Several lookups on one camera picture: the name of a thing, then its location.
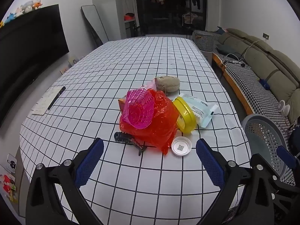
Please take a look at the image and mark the white cable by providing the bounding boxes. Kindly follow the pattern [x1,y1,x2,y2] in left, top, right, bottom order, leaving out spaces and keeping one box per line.
[226,40,260,62]

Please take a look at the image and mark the black hair claw clip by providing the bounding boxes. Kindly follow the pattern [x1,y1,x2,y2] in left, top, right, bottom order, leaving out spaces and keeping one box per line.
[114,132,148,156]

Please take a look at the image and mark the yellow plastic container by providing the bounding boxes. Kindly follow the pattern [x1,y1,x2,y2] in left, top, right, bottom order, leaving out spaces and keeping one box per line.
[173,96,197,134]

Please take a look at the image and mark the pink snack wrapper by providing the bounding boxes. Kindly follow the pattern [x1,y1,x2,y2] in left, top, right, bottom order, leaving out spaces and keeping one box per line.
[144,78,157,91]

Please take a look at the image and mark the leaning frameless mirror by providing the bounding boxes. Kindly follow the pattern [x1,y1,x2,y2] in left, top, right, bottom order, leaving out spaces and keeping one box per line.
[81,5,109,48]

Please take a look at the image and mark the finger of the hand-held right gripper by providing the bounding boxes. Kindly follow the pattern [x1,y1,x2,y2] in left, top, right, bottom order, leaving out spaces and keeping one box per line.
[276,145,298,170]

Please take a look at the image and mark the red plastic bag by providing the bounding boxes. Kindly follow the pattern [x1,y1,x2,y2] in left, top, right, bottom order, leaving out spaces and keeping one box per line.
[119,90,180,155]

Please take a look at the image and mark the black pen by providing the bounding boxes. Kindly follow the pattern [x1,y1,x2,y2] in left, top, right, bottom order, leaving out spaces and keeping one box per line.
[47,86,66,110]

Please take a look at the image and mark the small white fan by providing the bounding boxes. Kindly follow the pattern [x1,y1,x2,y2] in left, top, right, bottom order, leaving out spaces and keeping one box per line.
[278,100,291,117]

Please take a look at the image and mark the beige plush pouch with chain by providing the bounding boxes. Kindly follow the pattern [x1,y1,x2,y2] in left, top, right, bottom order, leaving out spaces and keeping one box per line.
[156,74,180,96]

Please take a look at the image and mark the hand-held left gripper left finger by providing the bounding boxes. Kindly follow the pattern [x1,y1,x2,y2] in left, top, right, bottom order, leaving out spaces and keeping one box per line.
[26,138,105,225]

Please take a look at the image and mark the dark grey cushion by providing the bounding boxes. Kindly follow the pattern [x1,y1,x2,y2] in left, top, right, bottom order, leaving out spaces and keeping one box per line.
[216,44,238,55]

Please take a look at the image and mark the grey plush toy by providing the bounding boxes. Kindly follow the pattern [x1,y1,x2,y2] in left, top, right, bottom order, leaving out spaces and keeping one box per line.
[22,0,33,13]

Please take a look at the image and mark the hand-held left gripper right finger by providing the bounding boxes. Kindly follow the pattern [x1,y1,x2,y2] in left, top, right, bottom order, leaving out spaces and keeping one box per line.
[196,138,282,225]

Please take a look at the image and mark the white paper sheet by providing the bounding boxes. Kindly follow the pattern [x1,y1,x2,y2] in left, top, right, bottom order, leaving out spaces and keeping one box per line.
[31,87,62,116]

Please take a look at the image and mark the grey side table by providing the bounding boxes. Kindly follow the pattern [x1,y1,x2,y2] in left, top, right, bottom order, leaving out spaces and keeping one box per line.
[201,50,214,67]

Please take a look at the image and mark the blue plush toy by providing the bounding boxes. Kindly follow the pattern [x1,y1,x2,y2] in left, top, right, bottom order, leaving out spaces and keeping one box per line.
[3,13,16,24]

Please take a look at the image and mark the light blue pouch packet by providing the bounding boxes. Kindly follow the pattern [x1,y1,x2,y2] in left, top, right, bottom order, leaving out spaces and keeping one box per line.
[181,94,219,128]

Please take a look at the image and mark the grey perforated laundry basket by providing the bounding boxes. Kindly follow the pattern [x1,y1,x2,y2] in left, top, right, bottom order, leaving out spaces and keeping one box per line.
[241,114,293,181]

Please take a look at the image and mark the white round bottle cap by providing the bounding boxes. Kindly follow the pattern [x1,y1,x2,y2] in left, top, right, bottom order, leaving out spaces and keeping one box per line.
[171,136,192,156]

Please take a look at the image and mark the black television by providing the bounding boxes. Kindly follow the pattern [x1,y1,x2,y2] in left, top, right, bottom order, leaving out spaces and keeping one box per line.
[0,4,70,128]

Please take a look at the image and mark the colourful wall stickers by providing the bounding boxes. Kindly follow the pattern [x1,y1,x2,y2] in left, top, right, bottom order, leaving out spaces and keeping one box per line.
[0,164,18,203]

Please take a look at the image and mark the houndstooth stool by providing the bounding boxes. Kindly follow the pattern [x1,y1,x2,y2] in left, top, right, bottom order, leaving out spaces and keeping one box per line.
[193,30,221,52]

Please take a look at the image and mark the pink plastic mesh basket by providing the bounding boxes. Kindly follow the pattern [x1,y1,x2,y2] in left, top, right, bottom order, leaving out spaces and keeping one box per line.
[121,88,155,130]

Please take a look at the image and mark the black power strip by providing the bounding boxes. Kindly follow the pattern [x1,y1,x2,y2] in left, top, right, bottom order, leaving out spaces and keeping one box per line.
[223,60,246,68]

